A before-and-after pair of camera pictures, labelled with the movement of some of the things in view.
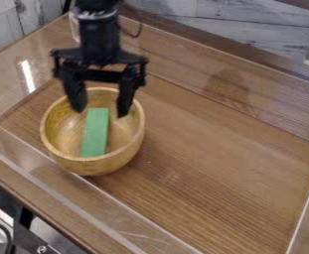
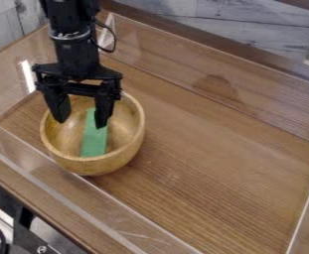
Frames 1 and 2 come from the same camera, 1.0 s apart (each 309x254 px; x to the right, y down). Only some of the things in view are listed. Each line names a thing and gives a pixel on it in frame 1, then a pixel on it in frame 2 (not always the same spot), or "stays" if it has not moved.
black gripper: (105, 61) → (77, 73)
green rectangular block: (94, 138) stays
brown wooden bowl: (61, 133) stays
